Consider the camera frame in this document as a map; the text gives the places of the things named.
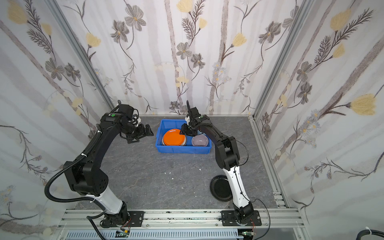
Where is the blue plastic bin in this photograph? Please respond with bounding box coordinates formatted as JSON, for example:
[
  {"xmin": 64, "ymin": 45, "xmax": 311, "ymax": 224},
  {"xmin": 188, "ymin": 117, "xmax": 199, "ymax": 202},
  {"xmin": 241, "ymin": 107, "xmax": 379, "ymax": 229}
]
[{"xmin": 156, "ymin": 119, "xmax": 213, "ymax": 154}]

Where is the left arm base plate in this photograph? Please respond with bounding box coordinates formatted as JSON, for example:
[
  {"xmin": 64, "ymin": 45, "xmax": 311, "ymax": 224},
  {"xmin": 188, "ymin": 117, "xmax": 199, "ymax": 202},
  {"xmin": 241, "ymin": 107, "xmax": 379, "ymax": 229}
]
[{"xmin": 126, "ymin": 211, "xmax": 145, "ymax": 228}]

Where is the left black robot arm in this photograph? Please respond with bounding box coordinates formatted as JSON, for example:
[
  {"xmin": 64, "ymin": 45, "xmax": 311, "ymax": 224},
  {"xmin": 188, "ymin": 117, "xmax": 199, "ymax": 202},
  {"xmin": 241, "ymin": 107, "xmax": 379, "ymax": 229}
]
[{"xmin": 64, "ymin": 104, "xmax": 153, "ymax": 228}]

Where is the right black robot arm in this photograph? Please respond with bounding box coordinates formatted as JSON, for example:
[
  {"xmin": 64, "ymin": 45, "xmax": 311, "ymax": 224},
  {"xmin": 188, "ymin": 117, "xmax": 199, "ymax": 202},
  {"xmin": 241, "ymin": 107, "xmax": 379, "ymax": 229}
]
[{"xmin": 181, "ymin": 106, "xmax": 254, "ymax": 225}]

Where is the purple ceramic bowl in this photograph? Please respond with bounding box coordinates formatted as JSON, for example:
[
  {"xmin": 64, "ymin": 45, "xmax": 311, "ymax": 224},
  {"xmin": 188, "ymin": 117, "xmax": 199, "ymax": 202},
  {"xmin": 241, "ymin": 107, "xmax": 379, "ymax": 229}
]
[{"xmin": 192, "ymin": 134, "xmax": 209, "ymax": 147}]

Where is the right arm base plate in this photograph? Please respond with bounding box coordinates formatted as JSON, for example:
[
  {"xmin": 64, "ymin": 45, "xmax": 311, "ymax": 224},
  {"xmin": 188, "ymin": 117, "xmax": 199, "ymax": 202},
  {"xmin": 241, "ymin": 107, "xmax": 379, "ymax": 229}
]
[{"xmin": 220, "ymin": 210, "xmax": 262, "ymax": 227}]

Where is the white cable duct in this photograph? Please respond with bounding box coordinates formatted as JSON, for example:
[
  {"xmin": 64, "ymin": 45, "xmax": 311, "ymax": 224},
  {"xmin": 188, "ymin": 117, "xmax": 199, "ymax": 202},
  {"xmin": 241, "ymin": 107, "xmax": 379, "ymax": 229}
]
[{"xmin": 64, "ymin": 229, "xmax": 244, "ymax": 240}]

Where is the orange plate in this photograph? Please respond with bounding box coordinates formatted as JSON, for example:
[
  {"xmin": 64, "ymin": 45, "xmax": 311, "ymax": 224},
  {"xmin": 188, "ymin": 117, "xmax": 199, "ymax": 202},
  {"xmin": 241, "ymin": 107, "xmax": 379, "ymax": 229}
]
[{"xmin": 162, "ymin": 129, "xmax": 187, "ymax": 146}]

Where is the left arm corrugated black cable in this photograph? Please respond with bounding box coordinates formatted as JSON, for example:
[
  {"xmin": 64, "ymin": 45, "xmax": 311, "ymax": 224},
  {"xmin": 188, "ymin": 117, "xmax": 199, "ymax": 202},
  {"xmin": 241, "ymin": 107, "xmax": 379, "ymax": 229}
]
[{"xmin": 44, "ymin": 131, "xmax": 106, "ymax": 240}]

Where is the black plate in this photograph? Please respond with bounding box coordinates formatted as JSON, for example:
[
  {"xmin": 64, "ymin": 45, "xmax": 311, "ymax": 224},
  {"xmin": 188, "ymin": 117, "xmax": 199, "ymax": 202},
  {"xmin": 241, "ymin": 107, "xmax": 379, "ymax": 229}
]
[{"xmin": 210, "ymin": 175, "xmax": 233, "ymax": 202}]

